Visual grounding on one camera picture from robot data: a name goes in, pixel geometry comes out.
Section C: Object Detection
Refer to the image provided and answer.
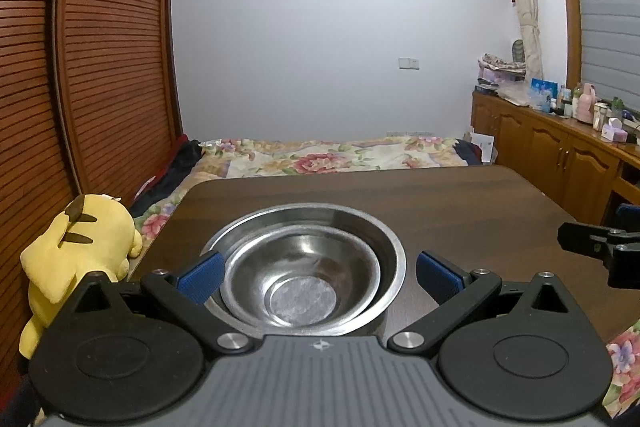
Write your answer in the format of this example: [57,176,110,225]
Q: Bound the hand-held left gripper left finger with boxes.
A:
[64,249,256,356]

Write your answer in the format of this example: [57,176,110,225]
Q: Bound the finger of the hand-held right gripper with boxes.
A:
[616,203,640,230]
[557,222,640,290]

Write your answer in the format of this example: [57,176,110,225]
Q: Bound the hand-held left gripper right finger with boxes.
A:
[387,249,583,358]

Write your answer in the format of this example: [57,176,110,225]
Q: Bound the large steel bowl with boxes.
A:
[200,203,407,338]

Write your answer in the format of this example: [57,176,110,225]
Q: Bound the pink tissue box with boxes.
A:
[601,118,629,142]

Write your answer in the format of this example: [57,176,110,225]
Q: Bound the wooden cabinet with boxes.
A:
[471,91,640,228]

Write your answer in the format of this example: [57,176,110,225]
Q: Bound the pink thermos bottle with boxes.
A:
[575,83,597,122]

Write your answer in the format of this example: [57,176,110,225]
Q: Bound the black and red clothing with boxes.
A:
[131,138,203,208]

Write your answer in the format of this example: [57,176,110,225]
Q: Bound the yellow plush toy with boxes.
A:
[19,193,143,358]

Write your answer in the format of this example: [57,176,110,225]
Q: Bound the white paper bag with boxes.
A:
[470,127,498,162]

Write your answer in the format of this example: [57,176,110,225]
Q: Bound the blue box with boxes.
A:
[530,78,559,110]

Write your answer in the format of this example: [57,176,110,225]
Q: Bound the clear plastic bag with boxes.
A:
[495,84,538,108]

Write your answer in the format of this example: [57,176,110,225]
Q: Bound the wooden louvered wardrobe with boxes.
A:
[0,0,183,388]

